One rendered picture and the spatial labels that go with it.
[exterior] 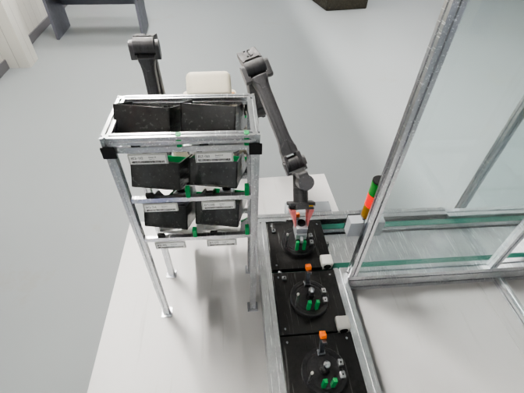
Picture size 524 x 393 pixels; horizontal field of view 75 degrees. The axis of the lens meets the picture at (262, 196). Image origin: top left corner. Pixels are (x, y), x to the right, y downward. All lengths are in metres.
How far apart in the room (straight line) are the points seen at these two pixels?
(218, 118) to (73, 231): 2.35
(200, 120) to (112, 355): 0.90
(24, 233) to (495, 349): 3.03
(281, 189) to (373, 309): 0.75
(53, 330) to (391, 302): 1.99
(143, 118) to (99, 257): 2.04
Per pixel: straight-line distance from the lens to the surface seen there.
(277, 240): 1.43
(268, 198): 1.75
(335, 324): 1.27
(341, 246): 1.52
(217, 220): 1.03
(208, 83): 1.68
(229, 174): 0.91
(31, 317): 2.70
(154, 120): 0.83
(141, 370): 1.35
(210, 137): 0.77
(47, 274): 2.85
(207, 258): 1.52
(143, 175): 0.95
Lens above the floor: 2.09
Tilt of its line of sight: 44 degrees down
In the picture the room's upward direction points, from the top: 2 degrees clockwise
